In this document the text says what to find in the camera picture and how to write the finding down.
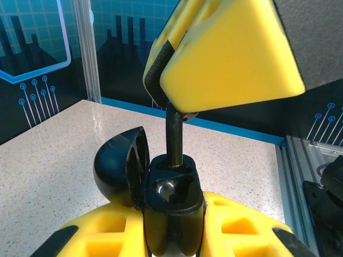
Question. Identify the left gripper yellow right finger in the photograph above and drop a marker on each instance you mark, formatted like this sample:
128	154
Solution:
241	227

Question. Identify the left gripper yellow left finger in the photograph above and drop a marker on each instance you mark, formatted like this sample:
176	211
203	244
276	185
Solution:
101	235

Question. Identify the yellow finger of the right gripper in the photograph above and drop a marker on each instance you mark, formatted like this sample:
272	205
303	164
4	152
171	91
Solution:
171	29
230	59

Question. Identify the black earbud charging case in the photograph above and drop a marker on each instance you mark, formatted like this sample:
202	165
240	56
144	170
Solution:
171	230

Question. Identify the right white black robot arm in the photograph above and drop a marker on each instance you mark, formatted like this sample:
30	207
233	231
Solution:
333	171

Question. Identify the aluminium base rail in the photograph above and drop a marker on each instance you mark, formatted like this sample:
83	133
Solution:
297	166

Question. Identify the right aluminium frame post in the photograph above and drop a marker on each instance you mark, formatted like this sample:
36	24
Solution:
88	53

